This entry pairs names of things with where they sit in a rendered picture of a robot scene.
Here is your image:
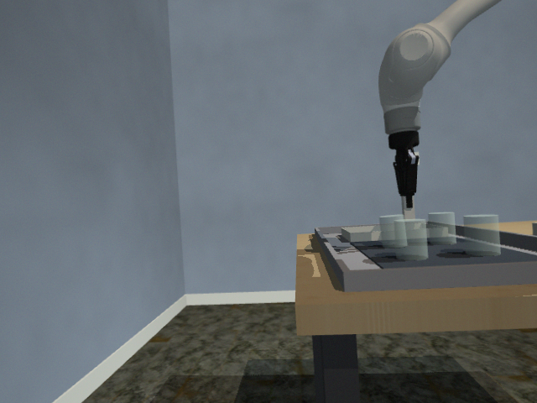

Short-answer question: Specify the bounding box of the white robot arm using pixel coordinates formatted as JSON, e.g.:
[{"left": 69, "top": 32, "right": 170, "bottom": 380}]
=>
[{"left": 378, "top": 0, "right": 502, "bottom": 134}]

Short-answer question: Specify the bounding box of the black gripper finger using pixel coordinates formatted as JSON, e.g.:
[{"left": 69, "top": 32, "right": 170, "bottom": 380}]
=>
[
  {"left": 398, "top": 149, "right": 419, "bottom": 219},
  {"left": 393, "top": 155, "right": 404, "bottom": 215}
]

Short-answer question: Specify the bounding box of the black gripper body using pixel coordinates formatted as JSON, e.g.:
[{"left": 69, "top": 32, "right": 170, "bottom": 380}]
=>
[{"left": 388, "top": 131, "right": 420, "bottom": 167}]

